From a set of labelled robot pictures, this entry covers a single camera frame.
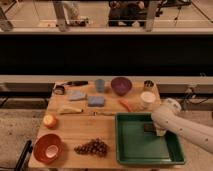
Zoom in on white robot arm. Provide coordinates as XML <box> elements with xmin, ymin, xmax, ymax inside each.
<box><xmin>151</xmin><ymin>98</ymin><xmax>213</xmax><ymax>154</ymax></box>

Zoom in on blue-grey cup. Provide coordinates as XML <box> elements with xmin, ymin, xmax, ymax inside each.
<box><xmin>94</xmin><ymin>79</ymin><xmax>105</xmax><ymax>93</ymax></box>

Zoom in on orange bowl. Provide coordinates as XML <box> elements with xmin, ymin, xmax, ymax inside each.
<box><xmin>33</xmin><ymin>134</ymin><xmax>62</xmax><ymax>164</ymax></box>

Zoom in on yellow banana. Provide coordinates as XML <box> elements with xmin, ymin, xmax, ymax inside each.
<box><xmin>58</xmin><ymin>105</ymin><xmax>83</xmax><ymax>115</ymax></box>

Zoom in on orange apple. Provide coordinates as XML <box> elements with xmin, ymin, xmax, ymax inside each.
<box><xmin>43</xmin><ymin>114</ymin><xmax>58</xmax><ymax>129</ymax></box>

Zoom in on black cables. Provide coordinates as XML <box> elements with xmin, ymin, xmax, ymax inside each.
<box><xmin>179</xmin><ymin>73</ymin><xmax>209</xmax><ymax>111</ymax></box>

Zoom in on small metal cup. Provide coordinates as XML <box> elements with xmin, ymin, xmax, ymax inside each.
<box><xmin>144</xmin><ymin>80</ymin><xmax>154</xmax><ymax>91</ymax></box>

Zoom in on black eraser block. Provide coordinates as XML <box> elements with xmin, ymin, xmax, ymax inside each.
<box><xmin>144</xmin><ymin>123</ymin><xmax>155</xmax><ymax>132</ymax></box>

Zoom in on black peeler tool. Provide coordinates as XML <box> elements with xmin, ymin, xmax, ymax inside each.
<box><xmin>52</xmin><ymin>80</ymin><xmax>90</xmax><ymax>96</ymax></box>

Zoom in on white round container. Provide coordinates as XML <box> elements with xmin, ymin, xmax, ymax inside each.
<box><xmin>140</xmin><ymin>91</ymin><xmax>156</xmax><ymax>108</ymax></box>

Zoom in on person in background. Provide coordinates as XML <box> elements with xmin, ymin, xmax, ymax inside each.
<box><xmin>108</xmin><ymin>0</ymin><xmax>148</xmax><ymax>27</ymax></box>

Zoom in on grey-blue folded cloth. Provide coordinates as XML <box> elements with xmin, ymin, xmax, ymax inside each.
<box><xmin>68</xmin><ymin>90</ymin><xmax>87</xmax><ymax>101</ymax></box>

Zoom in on small white cup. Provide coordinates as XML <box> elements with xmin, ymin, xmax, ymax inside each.
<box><xmin>45</xmin><ymin>145</ymin><xmax>59</xmax><ymax>158</ymax></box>

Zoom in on orange carrot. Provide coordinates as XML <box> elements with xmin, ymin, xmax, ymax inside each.
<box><xmin>119</xmin><ymin>99</ymin><xmax>132</xmax><ymax>112</ymax></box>

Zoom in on bunch of dark grapes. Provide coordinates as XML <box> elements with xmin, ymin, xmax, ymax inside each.
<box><xmin>74</xmin><ymin>138</ymin><xmax>108</xmax><ymax>157</ymax></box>

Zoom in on purple bowl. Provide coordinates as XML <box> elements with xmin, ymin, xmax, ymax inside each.
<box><xmin>111</xmin><ymin>77</ymin><xmax>132</xmax><ymax>96</ymax></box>

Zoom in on green plastic tray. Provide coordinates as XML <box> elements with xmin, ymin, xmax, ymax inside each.
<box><xmin>115</xmin><ymin>113</ymin><xmax>185</xmax><ymax>166</ymax></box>

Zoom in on black chair part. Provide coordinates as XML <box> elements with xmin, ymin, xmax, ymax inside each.
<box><xmin>14</xmin><ymin>140</ymin><xmax>33</xmax><ymax>171</ymax></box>

